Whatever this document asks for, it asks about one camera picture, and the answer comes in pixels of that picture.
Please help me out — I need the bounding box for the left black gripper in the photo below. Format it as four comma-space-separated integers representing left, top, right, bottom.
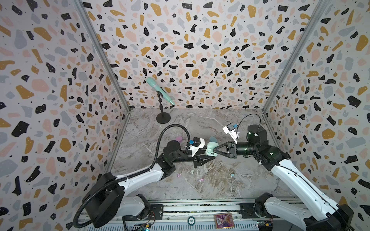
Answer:
172, 146, 217, 170

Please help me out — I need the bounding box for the colourful square card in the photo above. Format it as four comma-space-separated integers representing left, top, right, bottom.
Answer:
214, 213, 235, 229

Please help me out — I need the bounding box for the blue earbud case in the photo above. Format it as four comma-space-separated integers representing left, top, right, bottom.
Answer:
209, 136, 218, 142

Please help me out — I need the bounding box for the mint green microphone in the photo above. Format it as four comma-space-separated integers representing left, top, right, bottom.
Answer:
146, 77, 175, 105

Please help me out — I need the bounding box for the left black corrugated cable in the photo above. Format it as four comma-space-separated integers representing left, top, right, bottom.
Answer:
73, 124, 191, 229

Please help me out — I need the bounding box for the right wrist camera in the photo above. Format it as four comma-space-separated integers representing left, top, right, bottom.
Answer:
223, 123, 239, 144

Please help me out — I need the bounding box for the black microphone stand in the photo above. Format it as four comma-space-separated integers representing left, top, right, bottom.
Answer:
156, 91, 171, 124

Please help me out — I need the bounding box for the mint green earbud case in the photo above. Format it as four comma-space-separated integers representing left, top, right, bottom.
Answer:
205, 142, 219, 157

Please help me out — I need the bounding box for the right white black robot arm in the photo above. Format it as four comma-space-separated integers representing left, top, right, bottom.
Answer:
212, 124, 354, 231

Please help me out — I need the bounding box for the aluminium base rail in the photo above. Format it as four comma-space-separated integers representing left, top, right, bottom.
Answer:
77, 198, 324, 231

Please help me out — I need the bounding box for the pink earbud case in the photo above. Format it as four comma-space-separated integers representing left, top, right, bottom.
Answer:
175, 136, 183, 142

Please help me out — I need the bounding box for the round black white button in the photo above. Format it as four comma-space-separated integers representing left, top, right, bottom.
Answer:
187, 216, 196, 226

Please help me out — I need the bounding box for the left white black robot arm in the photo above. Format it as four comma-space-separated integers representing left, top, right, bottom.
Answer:
73, 137, 218, 228

